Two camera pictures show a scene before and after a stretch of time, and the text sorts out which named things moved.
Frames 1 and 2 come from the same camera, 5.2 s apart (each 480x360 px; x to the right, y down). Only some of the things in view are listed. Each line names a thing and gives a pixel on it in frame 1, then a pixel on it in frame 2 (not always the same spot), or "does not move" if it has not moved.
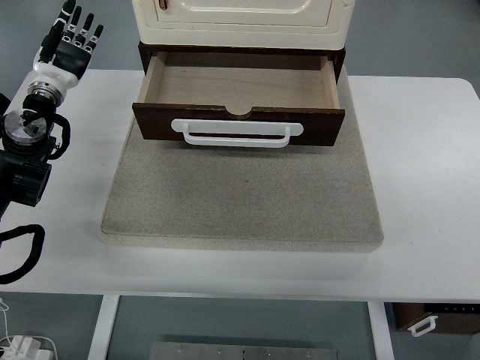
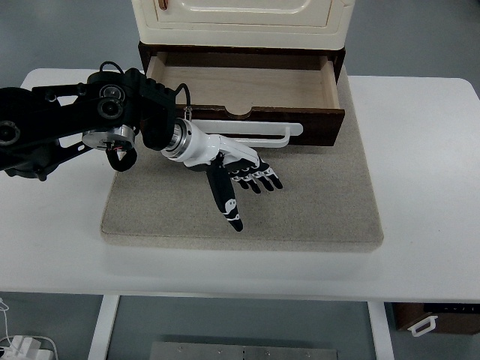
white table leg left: (98, 346) does not move
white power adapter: (25, 348) does not move
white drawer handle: (201, 126) does not move
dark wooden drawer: (243, 87) does not move
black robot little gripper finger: (92, 42) -> (271, 174)
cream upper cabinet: (246, 25) does not move
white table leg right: (381, 331) does not move
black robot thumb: (51, 41) -> (222, 189)
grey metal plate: (190, 351) does not move
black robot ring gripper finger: (80, 37) -> (262, 176)
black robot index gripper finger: (67, 10) -> (238, 176)
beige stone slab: (246, 196) does not move
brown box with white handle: (445, 317) does not move
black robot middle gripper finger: (70, 31) -> (249, 177)
